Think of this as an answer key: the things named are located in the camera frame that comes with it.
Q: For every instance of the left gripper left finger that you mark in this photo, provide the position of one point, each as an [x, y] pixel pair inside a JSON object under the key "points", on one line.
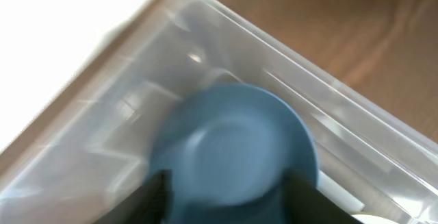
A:
{"points": [[150, 203]]}

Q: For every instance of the clear plastic storage container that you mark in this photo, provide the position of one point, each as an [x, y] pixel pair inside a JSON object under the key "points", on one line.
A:
{"points": [[90, 148]]}

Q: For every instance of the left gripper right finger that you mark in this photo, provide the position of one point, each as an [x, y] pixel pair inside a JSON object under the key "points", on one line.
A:
{"points": [[303, 203]]}

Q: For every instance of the dark blue bowl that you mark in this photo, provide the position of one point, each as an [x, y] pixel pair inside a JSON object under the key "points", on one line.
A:
{"points": [[227, 148]]}

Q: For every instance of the grey small bowl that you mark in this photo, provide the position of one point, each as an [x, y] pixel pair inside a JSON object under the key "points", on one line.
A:
{"points": [[371, 219]]}

